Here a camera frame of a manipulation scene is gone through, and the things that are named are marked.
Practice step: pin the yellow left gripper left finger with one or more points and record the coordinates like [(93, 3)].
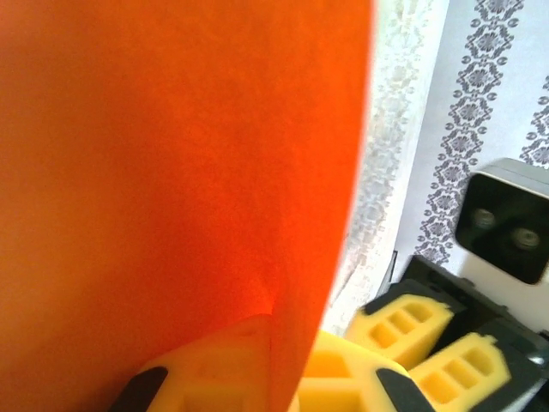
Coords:
[(206, 377)]

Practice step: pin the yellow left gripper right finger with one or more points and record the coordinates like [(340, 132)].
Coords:
[(343, 386)]

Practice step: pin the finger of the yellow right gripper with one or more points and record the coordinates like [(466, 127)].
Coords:
[(399, 326), (463, 369)]

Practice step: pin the orange paper sheet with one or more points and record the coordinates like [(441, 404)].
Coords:
[(171, 150)]

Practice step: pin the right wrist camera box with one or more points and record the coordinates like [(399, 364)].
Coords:
[(502, 223)]

